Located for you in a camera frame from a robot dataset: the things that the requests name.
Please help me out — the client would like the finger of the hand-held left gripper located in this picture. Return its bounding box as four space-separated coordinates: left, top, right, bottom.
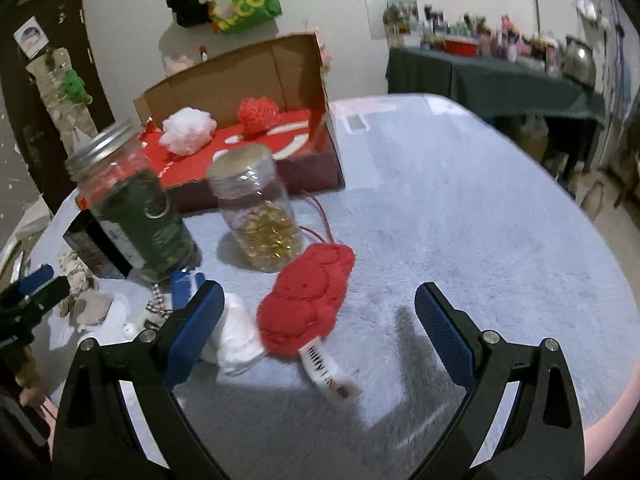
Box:
0 276 71 331
0 264 55 303

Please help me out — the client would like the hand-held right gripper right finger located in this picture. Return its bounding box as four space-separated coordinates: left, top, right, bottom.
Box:
407 281 586 480

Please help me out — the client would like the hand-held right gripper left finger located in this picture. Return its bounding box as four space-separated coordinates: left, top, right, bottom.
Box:
52 280 231 480

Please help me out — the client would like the beige fluffy piece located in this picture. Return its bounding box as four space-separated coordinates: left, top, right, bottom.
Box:
57 250 98 293

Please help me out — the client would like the blue fabric piece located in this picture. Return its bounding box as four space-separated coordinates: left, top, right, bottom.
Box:
170 270 206 311

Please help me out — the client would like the white fluffy cloud-shaped pad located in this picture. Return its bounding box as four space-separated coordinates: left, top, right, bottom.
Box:
202 291 267 376

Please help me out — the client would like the cream fluffy rabbit bow clip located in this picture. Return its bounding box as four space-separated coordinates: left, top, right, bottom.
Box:
70 282 173 341

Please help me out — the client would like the red knitted cloud-shaped cloth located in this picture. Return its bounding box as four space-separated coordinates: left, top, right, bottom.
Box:
256 190 363 401

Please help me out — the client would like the brown cardboard box red inside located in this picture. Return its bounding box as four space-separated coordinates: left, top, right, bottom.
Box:
132 32 347 213

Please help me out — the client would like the person's left hand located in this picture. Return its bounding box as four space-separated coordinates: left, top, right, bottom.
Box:
12 350 48 407

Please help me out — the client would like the small dark box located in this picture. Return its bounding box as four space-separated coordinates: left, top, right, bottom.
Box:
62 212 133 280

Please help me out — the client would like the clear jar with green contents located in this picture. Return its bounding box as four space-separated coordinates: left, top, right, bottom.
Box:
64 120 203 286

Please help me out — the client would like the clear jar with yellow capsules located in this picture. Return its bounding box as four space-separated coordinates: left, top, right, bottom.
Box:
206 143 306 273

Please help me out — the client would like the dark brown door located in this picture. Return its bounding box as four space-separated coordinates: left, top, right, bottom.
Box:
0 0 116 201

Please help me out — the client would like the beige door hanging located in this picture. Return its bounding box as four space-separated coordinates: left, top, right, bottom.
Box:
25 47 98 153

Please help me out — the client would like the small green plush toy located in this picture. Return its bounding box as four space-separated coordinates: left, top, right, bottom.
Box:
59 70 93 106

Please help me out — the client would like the white mesh pouf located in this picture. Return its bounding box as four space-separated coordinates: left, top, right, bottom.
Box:
159 106 218 155

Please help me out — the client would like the red mesh pouf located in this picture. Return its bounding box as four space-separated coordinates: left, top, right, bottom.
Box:
236 97 281 136

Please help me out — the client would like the small photo card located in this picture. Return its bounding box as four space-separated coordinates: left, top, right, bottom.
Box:
13 17 49 58

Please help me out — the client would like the table with dark green cloth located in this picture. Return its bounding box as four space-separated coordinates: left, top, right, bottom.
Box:
386 45 608 181

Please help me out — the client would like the pink plush toy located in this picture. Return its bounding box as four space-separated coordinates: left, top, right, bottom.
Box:
162 52 196 73

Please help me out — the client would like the red basin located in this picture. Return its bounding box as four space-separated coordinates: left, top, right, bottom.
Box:
442 37 481 56

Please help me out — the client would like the metal kettle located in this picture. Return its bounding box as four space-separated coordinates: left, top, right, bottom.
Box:
560 35 598 86

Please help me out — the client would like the row of bottles and jars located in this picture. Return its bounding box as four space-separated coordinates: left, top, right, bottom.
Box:
382 2 563 73

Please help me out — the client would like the black plush toy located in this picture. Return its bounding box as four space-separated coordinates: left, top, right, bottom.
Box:
164 0 211 28

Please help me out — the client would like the white wall board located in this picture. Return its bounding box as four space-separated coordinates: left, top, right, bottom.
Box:
360 0 418 41

